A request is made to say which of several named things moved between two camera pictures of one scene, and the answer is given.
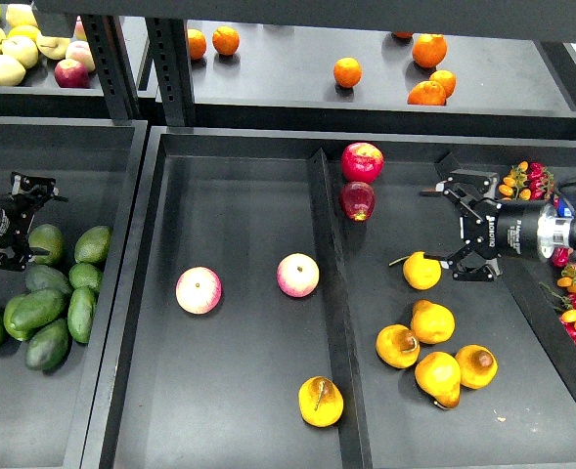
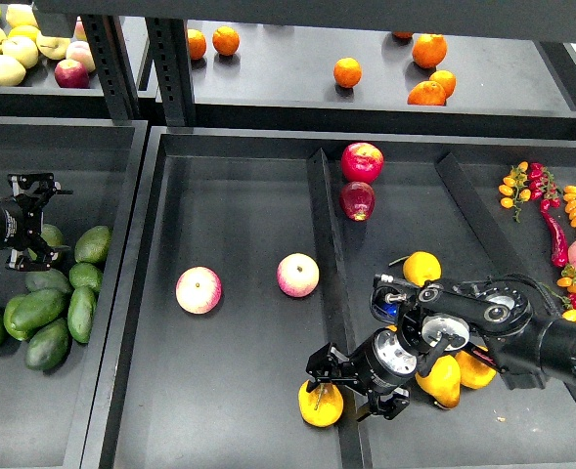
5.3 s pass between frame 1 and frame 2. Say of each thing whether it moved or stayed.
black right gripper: moved
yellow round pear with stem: stayed
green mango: stayed
